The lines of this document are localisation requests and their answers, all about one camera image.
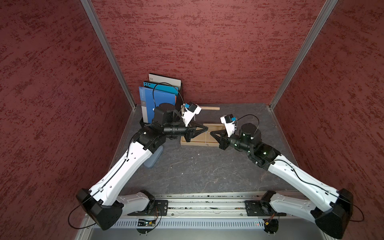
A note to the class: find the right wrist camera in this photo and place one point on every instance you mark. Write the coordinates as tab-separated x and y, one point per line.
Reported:
230	123

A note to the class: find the blue-grey glasses case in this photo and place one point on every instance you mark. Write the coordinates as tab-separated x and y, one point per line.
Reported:
150	162

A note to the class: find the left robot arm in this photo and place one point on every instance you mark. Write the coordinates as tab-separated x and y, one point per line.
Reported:
103	201

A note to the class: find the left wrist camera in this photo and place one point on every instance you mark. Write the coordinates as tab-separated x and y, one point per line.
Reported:
189	111

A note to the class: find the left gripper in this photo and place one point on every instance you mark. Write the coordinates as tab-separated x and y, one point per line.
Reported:
191	131

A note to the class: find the left aluminium corner post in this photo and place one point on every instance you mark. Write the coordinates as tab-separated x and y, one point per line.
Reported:
96	24

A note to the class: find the right aluminium corner post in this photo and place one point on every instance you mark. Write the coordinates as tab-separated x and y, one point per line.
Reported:
316	28

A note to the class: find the aluminium rail frame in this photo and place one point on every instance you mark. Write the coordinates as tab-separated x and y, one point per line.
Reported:
203	212

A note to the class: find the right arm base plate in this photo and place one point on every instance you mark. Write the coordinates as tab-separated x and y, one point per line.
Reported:
261	209

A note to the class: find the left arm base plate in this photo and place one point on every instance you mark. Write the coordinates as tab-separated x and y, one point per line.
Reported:
162	207

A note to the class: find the aluminium corner post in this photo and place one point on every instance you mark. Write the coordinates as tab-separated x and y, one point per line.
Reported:
96	24
316	28

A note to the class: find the wooden jewelry display stand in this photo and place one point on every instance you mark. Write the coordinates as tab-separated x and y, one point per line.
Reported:
205	139

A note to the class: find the black mesh file organizer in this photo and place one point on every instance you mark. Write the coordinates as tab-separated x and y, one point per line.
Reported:
177	104

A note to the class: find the white folder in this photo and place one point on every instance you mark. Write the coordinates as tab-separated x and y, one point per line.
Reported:
162	79

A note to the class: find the teal folder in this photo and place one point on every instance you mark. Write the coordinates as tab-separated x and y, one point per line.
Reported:
162	87

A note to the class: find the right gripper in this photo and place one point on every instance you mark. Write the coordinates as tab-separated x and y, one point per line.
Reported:
222	139

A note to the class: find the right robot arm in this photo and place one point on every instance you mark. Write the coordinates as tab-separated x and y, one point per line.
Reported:
330	209

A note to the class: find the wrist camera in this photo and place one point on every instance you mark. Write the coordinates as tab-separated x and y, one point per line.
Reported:
189	111
230	123

